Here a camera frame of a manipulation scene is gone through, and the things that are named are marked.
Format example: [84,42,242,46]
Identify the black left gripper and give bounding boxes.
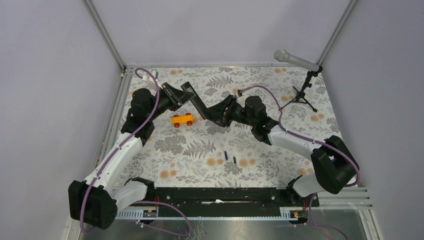
[147,82,195,121]

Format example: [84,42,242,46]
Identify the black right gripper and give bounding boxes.
[203,94,256,128]

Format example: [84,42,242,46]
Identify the black remote control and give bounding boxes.
[181,81,210,120]

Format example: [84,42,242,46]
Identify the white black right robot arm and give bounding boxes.
[202,95,359,206]

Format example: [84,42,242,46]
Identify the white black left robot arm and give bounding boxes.
[68,82,195,233]

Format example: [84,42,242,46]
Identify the yellow red toy car block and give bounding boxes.
[170,113,195,128]

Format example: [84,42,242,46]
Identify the floral patterned table mat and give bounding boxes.
[115,67,341,188]

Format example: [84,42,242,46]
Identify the black microphone tripod stand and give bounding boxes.
[280,65,323,113]

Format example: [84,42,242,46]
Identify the grey microphone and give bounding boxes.
[273,49,322,73]

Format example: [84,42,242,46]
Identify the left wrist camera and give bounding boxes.
[145,75,162,91]

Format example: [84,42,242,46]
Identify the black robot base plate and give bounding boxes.
[134,187,320,211]

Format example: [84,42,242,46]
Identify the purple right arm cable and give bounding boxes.
[241,85,361,188]

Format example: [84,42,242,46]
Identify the white slotted cable duct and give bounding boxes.
[115,206,298,221]

